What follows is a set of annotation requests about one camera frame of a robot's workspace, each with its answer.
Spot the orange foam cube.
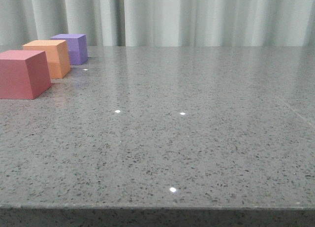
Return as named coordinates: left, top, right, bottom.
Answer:
left=22, top=40, right=71, bottom=79

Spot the grey-green curtain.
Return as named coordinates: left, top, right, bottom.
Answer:
left=0, top=0, right=315, bottom=46

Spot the red foam cube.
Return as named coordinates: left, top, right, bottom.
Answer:
left=0, top=50, right=51, bottom=99

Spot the purple foam cube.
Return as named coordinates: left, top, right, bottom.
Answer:
left=50, top=33, right=88, bottom=65

